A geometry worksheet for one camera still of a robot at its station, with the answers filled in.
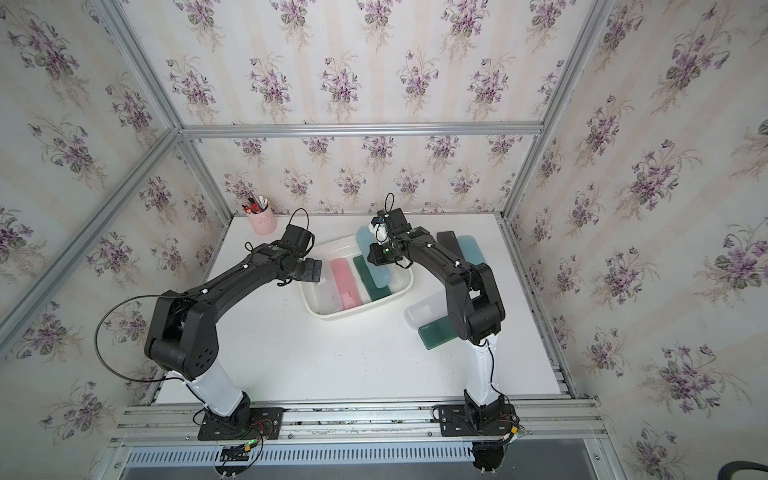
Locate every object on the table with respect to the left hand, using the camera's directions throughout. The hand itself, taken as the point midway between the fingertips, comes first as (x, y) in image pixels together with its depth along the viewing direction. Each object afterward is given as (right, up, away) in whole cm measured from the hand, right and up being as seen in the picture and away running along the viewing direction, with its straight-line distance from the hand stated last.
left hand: (307, 272), depth 92 cm
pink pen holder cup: (-20, +17, +16) cm, 31 cm away
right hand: (+22, +5, +3) cm, 22 cm away
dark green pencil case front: (+40, -18, -4) cm, 44 cm away
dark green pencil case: (+21, -6, +2) cm, 22 cm away
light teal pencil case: (+23, 0, -4) cm, 24 cm away
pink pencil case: (+11, -5, +5) cm, 13 cm away
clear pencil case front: (+38, -12, +1) cm, 40 cm away
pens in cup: (-23, +23, +15) cm, 36 cm away
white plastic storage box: (+30, -3, +7) cm, 31 cm away
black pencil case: (+49, +10, +20) cm, 53 cm away
